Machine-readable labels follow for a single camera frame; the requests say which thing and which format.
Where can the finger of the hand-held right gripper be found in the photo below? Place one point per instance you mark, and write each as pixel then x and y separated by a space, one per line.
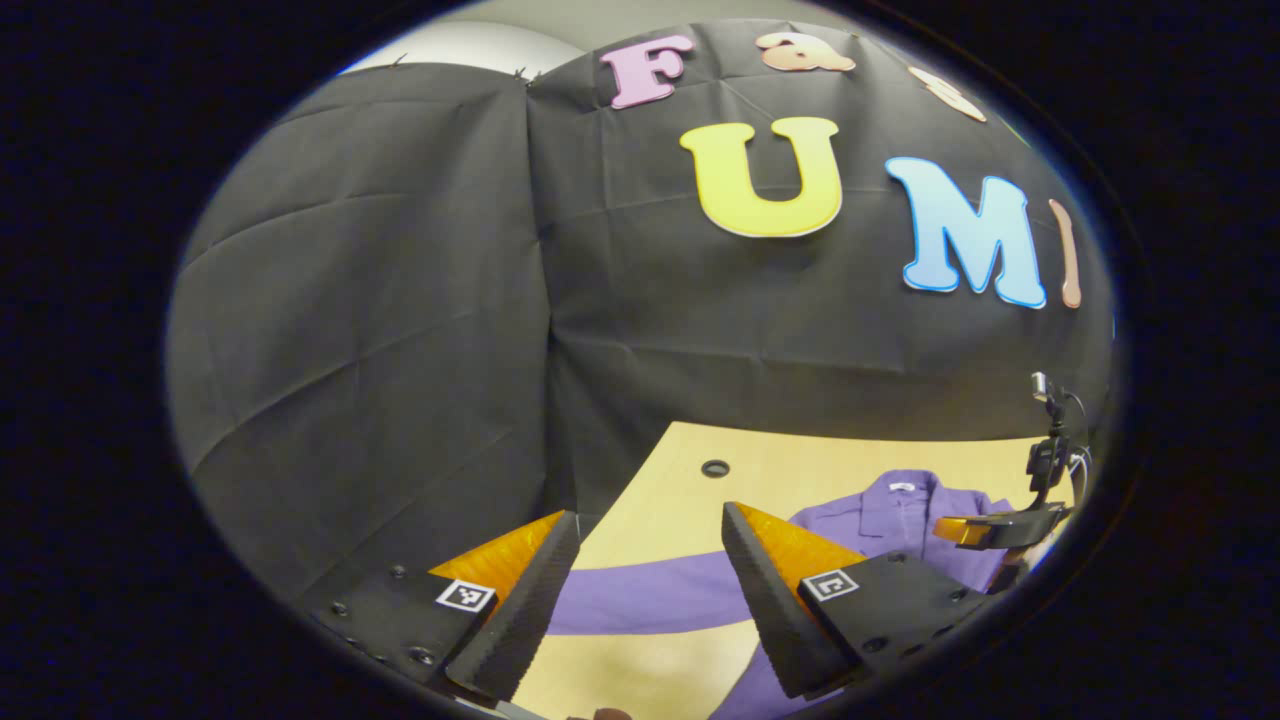
pixel 965 530

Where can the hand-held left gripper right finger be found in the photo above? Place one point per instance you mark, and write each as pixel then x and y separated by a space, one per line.
pixel 770 610

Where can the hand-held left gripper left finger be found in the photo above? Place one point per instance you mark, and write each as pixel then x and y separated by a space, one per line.
pixel 530 610

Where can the purple knit cardigan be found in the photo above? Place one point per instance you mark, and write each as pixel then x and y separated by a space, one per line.
pixel 650 595

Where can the black backdrop cloth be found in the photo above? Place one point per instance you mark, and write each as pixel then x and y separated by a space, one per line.
pixel 400 300

